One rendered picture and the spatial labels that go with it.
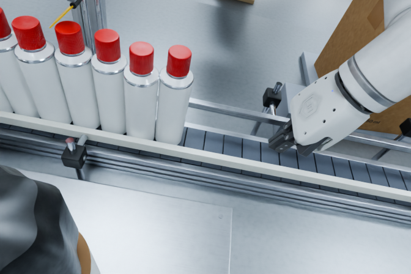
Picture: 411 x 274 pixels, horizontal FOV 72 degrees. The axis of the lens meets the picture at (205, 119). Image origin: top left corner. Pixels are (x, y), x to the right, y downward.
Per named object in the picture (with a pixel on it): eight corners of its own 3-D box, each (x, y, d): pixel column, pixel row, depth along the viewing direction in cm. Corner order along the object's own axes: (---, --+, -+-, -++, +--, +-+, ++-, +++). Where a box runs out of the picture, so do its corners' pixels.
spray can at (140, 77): (127, 150, 51) (123, 60, 35) (125, 127, 54) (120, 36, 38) (156, 147, 52) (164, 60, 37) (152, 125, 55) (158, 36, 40)
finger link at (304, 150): (336, 114, 41) (313, 107, 46) (311, 161, 41) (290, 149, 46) (342, 117, 41) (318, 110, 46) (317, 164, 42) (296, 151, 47)
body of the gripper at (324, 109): (336, 52, 41) (283, 96, 49) (352, 101, 35) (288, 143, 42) (370, 75, 44) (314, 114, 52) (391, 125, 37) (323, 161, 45)
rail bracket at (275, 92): (246, 155, 61) (273, 103, 49) (246, 129, 66) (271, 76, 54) (260, 157, 61) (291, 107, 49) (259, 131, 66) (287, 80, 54)
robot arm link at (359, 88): (347, 42, 40) (329, 57, 42) (362, 84, 34) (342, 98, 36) (385, 70, 42) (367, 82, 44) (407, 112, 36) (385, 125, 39)
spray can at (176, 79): (151, 145, 52) (156, 57, 37) (158, 124, 56) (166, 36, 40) (178, 151, 53) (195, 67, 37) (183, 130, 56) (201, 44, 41)
